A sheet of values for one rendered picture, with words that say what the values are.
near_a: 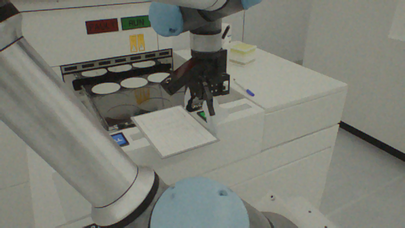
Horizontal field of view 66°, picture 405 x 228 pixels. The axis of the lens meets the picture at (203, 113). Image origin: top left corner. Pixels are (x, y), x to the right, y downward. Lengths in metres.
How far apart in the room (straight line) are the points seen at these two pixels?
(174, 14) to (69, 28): 0.70
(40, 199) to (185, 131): 0.39
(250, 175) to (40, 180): 0.59
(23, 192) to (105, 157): 1.08
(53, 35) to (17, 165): 0.53
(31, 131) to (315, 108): 0.82
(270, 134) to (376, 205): 1.34
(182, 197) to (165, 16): 0.33
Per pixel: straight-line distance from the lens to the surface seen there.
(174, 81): 0.73
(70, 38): 1.25
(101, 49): 1.28
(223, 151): 0.86
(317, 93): 1.02
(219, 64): 0.77
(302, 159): 1.12
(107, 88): 1.20
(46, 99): 0.41
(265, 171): 1.02
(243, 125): 0.85
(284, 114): 0.94
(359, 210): 2.12
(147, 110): 1.01
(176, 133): 0.76
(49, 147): 0.43
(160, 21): 0.61
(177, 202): 0.43
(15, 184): 1.49
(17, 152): 1.40
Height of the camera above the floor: 1.36
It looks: 28 degrees down
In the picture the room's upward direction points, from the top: straight up
